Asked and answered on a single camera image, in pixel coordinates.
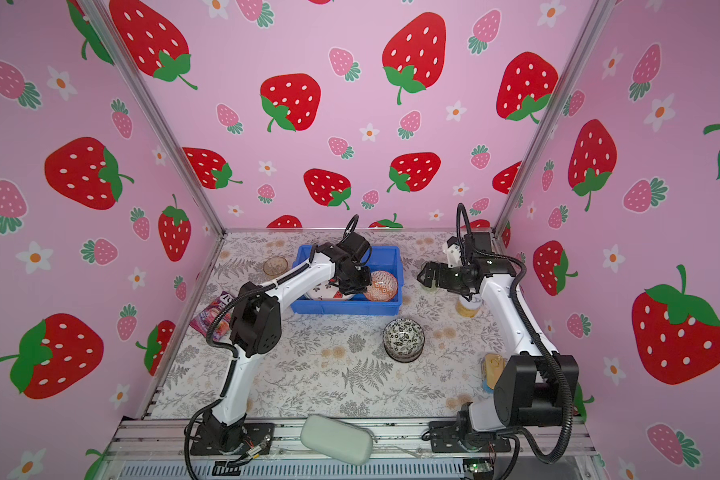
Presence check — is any black white leaf bowl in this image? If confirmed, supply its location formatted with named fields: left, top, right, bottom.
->
left=382, top=318, right=425, bottom=353

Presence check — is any red patterned bowl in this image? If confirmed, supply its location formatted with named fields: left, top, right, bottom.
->
left=364, top=270, right=398, bottom=302

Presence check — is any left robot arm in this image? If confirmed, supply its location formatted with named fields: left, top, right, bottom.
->
left=183, top=229, right=372, bottom=459

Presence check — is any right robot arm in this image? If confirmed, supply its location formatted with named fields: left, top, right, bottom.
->
left=417, top=205, right=579, bottom=465

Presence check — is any blue plastic bin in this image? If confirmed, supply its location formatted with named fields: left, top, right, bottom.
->
left=291, top=246, right=404, bottom=316

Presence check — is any yellow can white lid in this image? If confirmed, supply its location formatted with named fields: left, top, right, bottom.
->
left=456, top=297, right=483, bottom=318

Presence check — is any amber glass cup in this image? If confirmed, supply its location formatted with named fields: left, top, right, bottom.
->
left=262, top=256, right=290, bottom=278

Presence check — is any purple striped bowl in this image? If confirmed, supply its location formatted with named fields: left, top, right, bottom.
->
left=385, top=349, right=423, bottom=363

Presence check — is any yellow blue sponge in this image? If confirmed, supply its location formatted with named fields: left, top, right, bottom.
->
left=481, top=353, right=506, bottom=393

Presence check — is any purple snack packet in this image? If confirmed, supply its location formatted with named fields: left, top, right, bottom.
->
left=189, top=291, right=236, bottom=342

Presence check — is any grey-green pouch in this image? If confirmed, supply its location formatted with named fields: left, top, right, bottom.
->
left=300, top=415, right=374, bottom=466

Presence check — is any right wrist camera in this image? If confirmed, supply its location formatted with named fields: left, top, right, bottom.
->
left=443, top=237, right=463, bottom=268

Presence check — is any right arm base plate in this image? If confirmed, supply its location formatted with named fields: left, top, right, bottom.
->
left=421, top=420, right=512, bottom=453

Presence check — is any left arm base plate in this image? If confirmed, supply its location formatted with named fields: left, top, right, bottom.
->
left=189, top=423, right=275, bottom=456

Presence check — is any aluminium front rail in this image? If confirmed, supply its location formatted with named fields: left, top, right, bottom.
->
left=104, top=416, right=601, bottom=463

